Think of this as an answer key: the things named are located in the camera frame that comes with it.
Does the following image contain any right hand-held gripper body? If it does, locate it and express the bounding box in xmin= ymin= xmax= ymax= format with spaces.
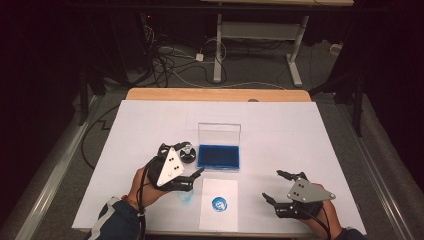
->
xmin=274 ymin=177 xmax=336 ymax=221

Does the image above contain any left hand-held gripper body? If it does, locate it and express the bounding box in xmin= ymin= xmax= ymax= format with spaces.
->
xmin=146 ymin=143 xmax=197 ymax=193

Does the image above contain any person's right hand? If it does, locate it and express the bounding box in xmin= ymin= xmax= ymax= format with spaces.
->
xmin=301 ymin=183 xmax=344 ymax=240

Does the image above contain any person's left hand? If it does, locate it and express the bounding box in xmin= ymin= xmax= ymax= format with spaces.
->
xmin=127 ymin=166 xmax=173 ymax=211

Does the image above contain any blue ink pad case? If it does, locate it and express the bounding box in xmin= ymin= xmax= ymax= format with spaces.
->
xmin=195 ymin=122 xmax=242 ymax=173

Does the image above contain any white paper sheet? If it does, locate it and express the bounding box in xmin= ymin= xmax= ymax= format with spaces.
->
xmin=198 ymin=177 xmax=240 ymax=232

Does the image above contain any large white table cover sheet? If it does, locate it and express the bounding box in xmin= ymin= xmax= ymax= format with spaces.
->
xmin=71 ymin=99 xmax=367 ymax=234

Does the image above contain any wooden table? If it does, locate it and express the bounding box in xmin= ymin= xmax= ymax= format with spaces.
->
xmin=125 ymin=87 xmax=323 ymax=239

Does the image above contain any black stand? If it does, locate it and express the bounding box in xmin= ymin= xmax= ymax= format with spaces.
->
xmin=309 ymin=64 xmax=369 ymax=138
xmin=77 ymin=64 xmax=107 ymax=128

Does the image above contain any white power strip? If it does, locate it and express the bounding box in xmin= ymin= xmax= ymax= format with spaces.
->
xmin=329 ymin=43 xmax=344 ymax=57

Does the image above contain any white-framed desk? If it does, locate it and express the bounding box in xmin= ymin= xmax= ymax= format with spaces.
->
xmin=199 ymin=0 xmax=355 ymax=88

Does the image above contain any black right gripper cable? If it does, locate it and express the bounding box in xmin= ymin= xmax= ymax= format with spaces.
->
xmin=304 ymin=207 xmax=334 ymax=240

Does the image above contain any aluminium floor rail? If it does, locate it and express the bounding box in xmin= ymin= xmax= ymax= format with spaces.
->
xmin=334 ymin=101 xmax=416 ymax=240
xmin=13 ymin=94 xmax=105 ymax=240

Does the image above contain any grey cable on floor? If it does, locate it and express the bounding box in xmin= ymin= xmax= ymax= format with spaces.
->
xmin=171 ymin=69 xmax=288 ymax=91

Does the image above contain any tangle of black cables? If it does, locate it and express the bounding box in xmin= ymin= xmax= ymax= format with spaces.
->
xmin=141 ymin=23 xmax=229 ymax=89

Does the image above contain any black cable on floor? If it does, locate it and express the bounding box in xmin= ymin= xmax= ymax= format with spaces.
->
xmin=80 ymin=104 xmax=122 ymax=170

